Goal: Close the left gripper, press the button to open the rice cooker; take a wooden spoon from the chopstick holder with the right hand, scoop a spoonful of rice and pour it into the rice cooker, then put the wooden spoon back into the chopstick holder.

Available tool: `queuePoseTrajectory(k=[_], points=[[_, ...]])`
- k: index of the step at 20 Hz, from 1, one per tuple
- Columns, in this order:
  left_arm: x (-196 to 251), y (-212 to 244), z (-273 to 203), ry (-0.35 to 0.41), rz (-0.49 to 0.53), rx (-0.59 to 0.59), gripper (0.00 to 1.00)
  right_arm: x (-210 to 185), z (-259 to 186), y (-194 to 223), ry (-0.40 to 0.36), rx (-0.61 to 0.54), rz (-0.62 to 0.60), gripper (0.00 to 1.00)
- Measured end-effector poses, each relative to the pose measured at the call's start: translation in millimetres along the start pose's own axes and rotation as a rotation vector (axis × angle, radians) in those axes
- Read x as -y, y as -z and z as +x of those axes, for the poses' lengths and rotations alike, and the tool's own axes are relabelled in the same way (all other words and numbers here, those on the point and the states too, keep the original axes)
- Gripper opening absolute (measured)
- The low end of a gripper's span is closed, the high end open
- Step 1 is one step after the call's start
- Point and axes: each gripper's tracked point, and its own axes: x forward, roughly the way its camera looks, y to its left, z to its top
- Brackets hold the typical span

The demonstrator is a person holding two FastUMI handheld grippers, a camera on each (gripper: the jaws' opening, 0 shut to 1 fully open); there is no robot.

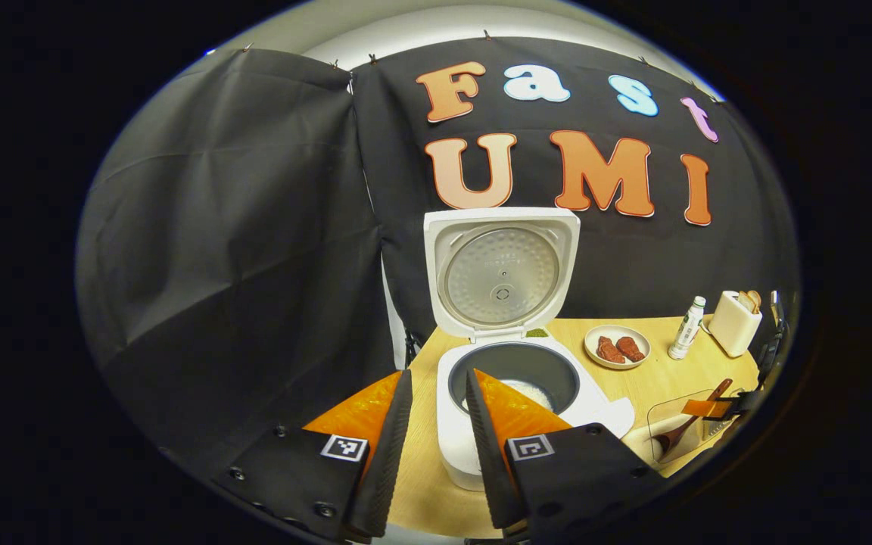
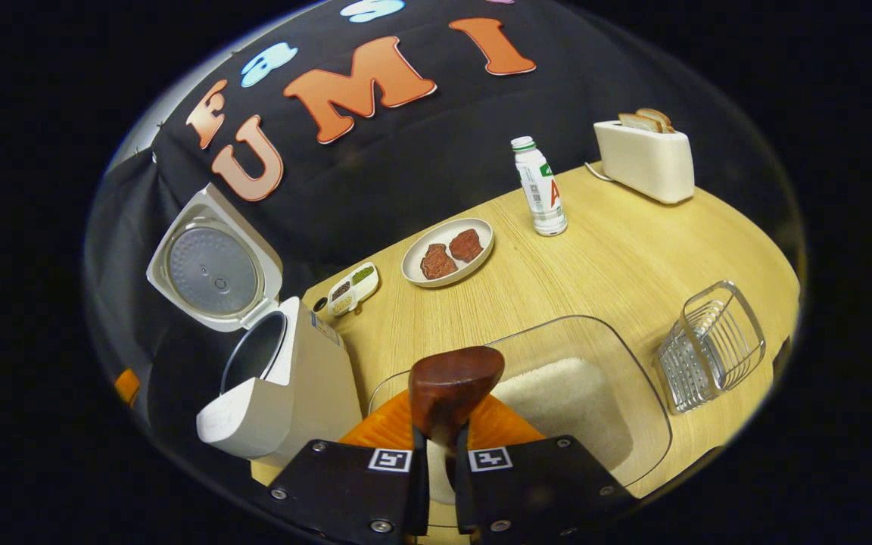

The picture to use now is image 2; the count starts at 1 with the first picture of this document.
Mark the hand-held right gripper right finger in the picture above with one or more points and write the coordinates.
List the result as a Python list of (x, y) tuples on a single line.
[(542, 492)]

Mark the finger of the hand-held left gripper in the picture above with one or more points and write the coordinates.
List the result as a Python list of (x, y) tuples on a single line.
[(127, 386)]

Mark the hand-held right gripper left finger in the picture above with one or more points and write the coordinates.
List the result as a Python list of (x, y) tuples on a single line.
[(345, 492)]

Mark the white rice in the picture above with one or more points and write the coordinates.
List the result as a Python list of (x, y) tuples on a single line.
[(565, 401)]

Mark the white rice cooker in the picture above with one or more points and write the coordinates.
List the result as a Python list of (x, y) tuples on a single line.
[(307, 386)]

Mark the brown wooden spoon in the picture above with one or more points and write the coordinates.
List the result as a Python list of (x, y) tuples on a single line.
[(451, 386)]

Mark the clear glass dish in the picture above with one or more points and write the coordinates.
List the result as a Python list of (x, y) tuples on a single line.
[(633, 378)]

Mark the divided white sauce dish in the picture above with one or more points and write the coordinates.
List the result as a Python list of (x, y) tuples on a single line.
[(353, 290)]

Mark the round white plate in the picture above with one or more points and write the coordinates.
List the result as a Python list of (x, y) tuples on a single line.
[(425, 278)]

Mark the red meat piece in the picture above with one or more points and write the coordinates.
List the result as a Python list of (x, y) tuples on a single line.
[(437, 262), (466, 246)]

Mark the white drink bottle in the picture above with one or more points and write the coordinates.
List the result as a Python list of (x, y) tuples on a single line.
[(542, 189)]

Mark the white toaster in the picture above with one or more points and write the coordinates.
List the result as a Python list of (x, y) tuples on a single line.
[(648, 163)]

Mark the toast bread slice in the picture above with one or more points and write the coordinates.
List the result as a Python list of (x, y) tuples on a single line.
[(639, 121), (661, 118)]

